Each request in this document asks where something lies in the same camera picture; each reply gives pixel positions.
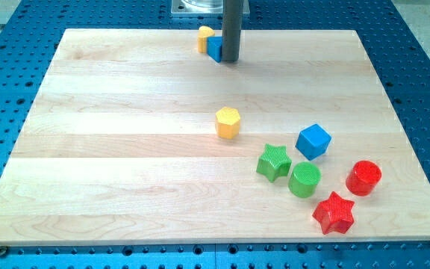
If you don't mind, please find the yellow hexagon block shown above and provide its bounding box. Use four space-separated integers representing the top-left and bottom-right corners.
215 107 241 139

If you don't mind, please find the blue triangle block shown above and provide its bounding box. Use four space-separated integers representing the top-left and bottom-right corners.
207 37 222 63

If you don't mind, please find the green star block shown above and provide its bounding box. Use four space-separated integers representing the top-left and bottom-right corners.
256 143 292 182

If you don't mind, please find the wooden board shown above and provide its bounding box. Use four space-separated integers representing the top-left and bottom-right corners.
0 29 430 246

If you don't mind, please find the blue cube block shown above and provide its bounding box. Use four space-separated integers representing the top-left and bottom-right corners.
295 123 331 161

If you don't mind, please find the green cylinder block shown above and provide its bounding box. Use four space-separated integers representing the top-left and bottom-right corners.
288 161 321 198

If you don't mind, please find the yellow heart block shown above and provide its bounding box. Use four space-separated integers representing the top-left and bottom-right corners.
197 25 215 53

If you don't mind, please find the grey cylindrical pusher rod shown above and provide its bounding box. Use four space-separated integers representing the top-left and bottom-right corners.
222 0 243 63

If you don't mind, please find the red star block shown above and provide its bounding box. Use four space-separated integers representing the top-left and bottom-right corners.
312 191 355 235

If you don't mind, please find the red cylinder block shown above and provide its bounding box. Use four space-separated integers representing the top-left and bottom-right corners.
346 160 382 197

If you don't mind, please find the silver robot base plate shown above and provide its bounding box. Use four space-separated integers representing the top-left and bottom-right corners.
170 0 251 19

